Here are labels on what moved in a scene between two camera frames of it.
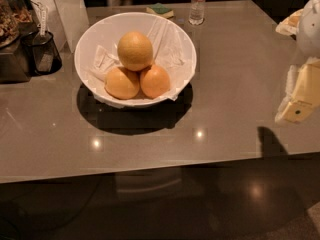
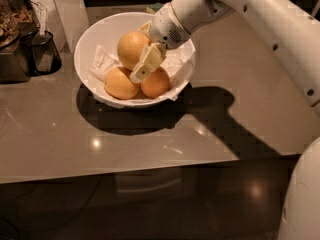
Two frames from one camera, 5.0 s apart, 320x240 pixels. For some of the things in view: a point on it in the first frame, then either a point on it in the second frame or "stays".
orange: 135,50 stays
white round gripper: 310,29 -> 165,28
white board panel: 67,18 stays
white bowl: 96,53 stays
